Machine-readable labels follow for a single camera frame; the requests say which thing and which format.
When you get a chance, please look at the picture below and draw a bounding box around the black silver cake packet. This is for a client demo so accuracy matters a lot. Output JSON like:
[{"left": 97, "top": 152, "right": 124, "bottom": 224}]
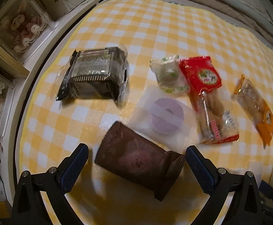
[{"left": 51, "top": 46, "right": 129, "bottom": 106}]

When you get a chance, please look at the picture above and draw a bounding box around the dark brown snack packet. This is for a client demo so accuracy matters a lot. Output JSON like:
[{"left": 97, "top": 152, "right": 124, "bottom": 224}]
[{"left": 95, "top": 121, "right": 185, "bottom": 201}]

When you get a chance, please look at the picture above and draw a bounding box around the doll in red dress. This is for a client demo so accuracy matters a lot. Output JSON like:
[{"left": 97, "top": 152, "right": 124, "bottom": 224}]
[{"left": 0, "top": 0, "right": 54, "bottom": 58}]

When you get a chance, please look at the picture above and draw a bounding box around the red snack packet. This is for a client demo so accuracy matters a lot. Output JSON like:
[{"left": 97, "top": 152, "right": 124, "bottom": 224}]
[{"left": 179, "top": 56, "right": 239, "bottom": 144}]

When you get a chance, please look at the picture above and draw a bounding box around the orange cracker packet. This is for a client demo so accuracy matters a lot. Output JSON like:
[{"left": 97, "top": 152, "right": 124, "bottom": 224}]
[{"left": 233, "top": 75, "right": 273, "bottom": 148}]

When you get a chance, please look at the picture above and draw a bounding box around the wooden bedside shelf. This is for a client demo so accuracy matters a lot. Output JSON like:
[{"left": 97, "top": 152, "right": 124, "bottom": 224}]
[{"left": 0, "top": 0, "right": 102, "bottom": 203}]

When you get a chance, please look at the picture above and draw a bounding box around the small green white candy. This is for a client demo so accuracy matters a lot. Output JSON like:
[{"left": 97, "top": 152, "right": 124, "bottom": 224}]
[{"left": 150, "top": 55, "right": 189, "bottom": 94}]

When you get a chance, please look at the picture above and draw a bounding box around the white box on shelf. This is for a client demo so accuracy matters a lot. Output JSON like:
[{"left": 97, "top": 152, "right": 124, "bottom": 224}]
[{"left": 47, "top": 0, "right": 86, "bottom": 20}]

